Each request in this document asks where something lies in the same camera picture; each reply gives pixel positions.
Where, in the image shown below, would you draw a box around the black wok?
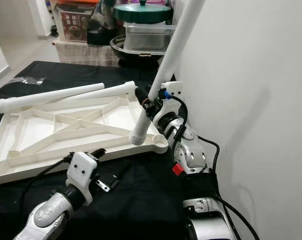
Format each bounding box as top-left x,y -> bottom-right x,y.
110,35 -> 171,68

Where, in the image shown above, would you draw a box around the white plastic table top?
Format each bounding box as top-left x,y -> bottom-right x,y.
0,85 -> 169,191

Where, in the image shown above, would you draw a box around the clear plastic container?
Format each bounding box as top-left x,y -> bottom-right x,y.
123,22 -> 176,52

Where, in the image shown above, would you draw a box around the brown cloth covered bench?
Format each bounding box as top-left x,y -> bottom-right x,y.
53,39 -> 121,67

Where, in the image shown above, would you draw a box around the black bag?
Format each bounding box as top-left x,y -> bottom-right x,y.
87,0 -> 119,47

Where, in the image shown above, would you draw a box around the green pot lid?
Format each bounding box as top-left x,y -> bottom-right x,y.
113,1 -> 173,24

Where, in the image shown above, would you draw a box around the orange lid storage box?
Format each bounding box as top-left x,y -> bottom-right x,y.
55,0 -> 101,43

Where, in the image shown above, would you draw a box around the clear plastic wrapper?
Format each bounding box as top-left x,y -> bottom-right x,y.
16,76 -> 46,86

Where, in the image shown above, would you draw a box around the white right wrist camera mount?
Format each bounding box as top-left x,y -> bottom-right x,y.
158,81 -> 186,128

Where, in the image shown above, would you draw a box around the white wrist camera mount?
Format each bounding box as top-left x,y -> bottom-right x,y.
158,81 -> 186,128
68,151 -> 99,193

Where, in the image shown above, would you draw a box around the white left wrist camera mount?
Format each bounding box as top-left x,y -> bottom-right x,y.
68,151 -> 99,193

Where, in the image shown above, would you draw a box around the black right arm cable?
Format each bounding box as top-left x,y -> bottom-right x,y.
163,90 -> 261,240

